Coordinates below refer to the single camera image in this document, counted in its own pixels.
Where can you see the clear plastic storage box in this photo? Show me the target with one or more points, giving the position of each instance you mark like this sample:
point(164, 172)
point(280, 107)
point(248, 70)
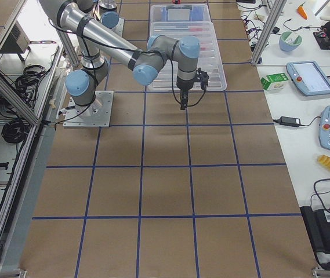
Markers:
point(179, 17)

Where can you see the green blue bowl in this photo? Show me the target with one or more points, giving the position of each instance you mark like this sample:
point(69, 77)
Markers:
point(289, 41)

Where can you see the aluminium frame post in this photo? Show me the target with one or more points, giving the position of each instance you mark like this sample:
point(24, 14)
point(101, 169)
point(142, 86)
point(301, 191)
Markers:
point(267, 30)

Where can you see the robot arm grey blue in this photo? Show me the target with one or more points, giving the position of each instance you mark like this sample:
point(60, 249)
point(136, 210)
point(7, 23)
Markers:
point(94, 37)
point(105, 11)

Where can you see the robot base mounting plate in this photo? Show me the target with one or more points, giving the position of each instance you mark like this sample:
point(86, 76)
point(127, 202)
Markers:
point(97, 115)

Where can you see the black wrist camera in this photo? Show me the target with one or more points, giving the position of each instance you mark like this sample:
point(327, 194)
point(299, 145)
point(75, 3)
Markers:
point(202, 78)

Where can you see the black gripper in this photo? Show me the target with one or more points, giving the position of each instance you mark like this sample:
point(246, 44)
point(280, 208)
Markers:
point(184, 86)

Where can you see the teach pendant far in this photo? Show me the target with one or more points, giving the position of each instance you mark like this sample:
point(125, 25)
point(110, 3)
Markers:
point(309, 78)

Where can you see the black power adapter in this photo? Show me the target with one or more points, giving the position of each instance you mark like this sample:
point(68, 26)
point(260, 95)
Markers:
point(290, 121)

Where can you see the orange toy carrot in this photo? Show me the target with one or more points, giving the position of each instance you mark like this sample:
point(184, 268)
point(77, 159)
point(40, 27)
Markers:
point(301, 11)

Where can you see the clear plastic box lid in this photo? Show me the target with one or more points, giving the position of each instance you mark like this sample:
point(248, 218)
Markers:
point(197, 49)

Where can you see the green white carton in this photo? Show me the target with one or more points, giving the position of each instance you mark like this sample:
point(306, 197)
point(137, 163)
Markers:
point(274, 81)

